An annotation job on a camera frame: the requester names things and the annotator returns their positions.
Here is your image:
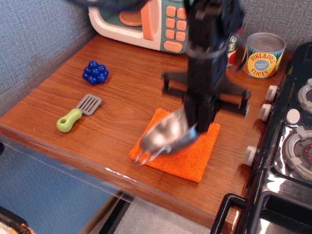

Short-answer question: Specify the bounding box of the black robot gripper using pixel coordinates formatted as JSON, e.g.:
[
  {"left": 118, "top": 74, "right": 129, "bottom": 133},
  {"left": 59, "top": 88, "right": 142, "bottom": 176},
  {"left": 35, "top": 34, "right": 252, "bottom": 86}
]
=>
[{"left": 161, "top": 55, "right": 251, "bottom": 133}]

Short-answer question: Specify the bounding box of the silver metal bowl with handles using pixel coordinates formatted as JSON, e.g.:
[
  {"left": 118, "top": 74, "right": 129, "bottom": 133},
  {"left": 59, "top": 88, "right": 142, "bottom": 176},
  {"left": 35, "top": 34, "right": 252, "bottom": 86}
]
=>
[{"left": 135, "top": 108, "right": 199, "bottom": 165}]

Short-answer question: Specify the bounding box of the orange rag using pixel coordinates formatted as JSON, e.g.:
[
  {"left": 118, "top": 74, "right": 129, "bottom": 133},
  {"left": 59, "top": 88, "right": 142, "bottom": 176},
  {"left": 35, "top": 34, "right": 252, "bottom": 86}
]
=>
[{"left": 129, "top": 108, "right": 220, "bottom": 183}]

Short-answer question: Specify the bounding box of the tomato sauce can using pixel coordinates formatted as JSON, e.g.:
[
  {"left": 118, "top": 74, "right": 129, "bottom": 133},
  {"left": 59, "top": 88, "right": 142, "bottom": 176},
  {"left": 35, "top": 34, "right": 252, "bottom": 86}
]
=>
[{"left": 227, "top": 26, "right": 242, "bottom": 67}]

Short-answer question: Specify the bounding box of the pineapple slices can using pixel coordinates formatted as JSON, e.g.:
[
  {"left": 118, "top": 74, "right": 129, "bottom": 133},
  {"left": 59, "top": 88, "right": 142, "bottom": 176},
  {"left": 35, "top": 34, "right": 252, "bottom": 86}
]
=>
[{"left": 242, "top": 32, "right": 286, "bottom": 79}]

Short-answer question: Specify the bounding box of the toy microwave teal and white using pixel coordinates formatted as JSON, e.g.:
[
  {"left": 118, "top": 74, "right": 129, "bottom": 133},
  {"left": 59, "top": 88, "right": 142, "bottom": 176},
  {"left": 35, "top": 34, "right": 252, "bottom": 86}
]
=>
[{"left": 89, "top": 0, "right": 188, "bottom": 54}]

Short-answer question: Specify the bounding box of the orange plate in microwave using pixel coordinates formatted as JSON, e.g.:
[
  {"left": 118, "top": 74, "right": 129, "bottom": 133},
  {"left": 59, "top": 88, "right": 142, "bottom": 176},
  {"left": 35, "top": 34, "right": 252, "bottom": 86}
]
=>
[{"left": 119, "top": 11, "right": 142, "bottom": 27}]

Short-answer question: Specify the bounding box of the blue toy grape cluster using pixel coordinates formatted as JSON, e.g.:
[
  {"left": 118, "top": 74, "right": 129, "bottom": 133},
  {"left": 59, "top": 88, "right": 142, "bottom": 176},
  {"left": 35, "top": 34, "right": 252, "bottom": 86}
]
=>
[{"left": 82, "top": 60, "right": 109, "bottom": 85}]

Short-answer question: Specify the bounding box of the black toy stove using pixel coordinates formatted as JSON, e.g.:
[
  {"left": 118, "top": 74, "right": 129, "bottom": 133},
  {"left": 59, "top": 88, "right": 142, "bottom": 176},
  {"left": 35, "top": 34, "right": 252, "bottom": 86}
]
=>
[{"left": 211, "top": 42, "right": 312, "bottom": 234}]

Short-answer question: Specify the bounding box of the grey spatula with green handle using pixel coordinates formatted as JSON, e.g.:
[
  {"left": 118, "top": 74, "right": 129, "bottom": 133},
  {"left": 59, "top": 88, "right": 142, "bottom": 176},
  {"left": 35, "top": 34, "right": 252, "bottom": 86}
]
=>
[{"left": 56, "top": 94, "right": 102, "bottom": 133}]

